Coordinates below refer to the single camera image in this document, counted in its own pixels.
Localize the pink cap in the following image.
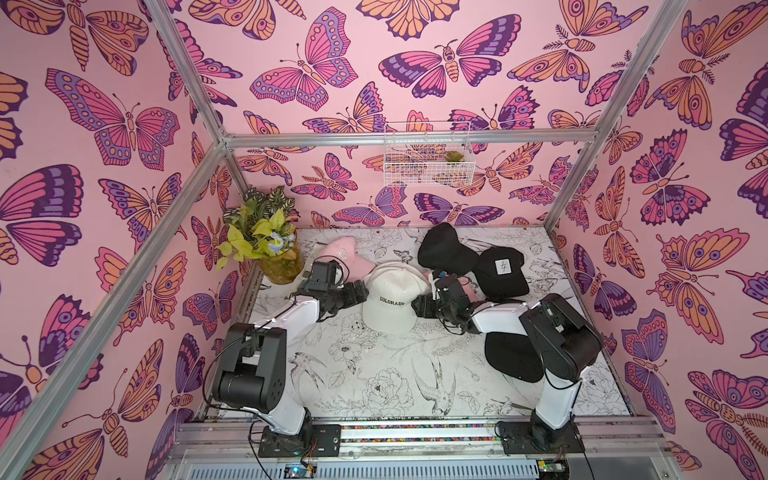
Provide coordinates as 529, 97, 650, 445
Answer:
424, 270, 485, 302
316, 236, 376, 282

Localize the white Colorado cap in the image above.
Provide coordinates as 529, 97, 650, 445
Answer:
362, 261, 430, 335

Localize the plain black cap back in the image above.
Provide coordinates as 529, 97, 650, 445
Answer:
417, 223, 479, 276

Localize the plain black cap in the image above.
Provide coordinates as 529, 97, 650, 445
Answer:
484, 332, 544, 383
417, 223, 479, 276

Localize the black cap with white patch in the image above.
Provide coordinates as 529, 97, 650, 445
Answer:
472, 246, 530, 302

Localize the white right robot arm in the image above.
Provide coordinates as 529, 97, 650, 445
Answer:
411, 274, 603, 434

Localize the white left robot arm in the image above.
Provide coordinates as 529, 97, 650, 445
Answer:
211, 256, 368, 437

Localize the potted green plant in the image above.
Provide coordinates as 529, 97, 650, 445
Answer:
216, 186, 304, 285

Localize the plain black cap front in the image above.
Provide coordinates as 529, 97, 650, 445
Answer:
484, 332, 544, 383

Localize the small succulent in basket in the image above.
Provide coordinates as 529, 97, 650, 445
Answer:
444, 151, 465, 163

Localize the aluminium horizontal back bar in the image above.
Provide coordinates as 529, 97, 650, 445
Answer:
225, 129, 598, 149

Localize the aluminium left side bar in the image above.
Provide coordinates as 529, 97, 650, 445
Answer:
1, 142, 226, 479

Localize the white wire basket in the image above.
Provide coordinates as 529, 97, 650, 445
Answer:
381, 121, 476, 188

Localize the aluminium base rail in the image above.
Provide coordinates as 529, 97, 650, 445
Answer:
160, 416, 685, 479

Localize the aluminium corner post left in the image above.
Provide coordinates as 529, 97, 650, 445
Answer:
146, 0, 249, 195

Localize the aluminium corner post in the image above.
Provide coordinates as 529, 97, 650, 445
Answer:
544, 0, 688, 233
146, 0, 249, 195

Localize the aluminium corner post right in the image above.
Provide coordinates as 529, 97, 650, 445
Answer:
544, 0, 688, 233

